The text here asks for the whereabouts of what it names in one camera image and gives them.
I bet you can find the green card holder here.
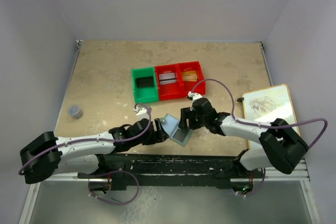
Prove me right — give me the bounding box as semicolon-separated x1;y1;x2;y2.
160;114;193;147

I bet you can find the black credit card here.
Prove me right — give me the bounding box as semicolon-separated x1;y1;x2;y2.
135;76;154;88
172;129;189;145

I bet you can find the gold credit card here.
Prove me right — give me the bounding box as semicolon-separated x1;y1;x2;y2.
181;70;198;82

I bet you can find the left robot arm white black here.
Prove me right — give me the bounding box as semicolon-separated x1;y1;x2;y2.
18;119;169;184

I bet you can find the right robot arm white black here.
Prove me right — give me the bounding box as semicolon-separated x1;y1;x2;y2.
178;98;309;177

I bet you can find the silver card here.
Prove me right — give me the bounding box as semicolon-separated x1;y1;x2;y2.
159;72;176;85

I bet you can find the right red plastic bin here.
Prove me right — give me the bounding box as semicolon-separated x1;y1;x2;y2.
177;61;205;96

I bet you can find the red plastic bin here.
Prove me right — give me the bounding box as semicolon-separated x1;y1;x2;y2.
177;61;205;96
154;64;182;101

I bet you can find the middle red plastic bin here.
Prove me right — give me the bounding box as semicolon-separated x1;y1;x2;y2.
154;64;182;101

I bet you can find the green plastic bin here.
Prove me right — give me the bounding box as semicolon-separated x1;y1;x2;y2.
131;67;159;103

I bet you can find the white tray with gold rim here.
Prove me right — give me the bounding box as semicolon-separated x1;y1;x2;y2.
241;84;302;135

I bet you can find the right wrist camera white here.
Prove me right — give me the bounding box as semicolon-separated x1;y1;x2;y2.
187;91;203;102

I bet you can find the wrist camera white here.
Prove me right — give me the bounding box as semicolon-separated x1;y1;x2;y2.
134;103;152;120
187;91;203;102

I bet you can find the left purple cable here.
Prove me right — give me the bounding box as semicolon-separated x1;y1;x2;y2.
18;102;153;176

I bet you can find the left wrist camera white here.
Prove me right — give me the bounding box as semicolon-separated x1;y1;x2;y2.
134;103;152;120

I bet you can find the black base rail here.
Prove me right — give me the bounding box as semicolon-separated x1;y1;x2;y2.
78;153;262;190

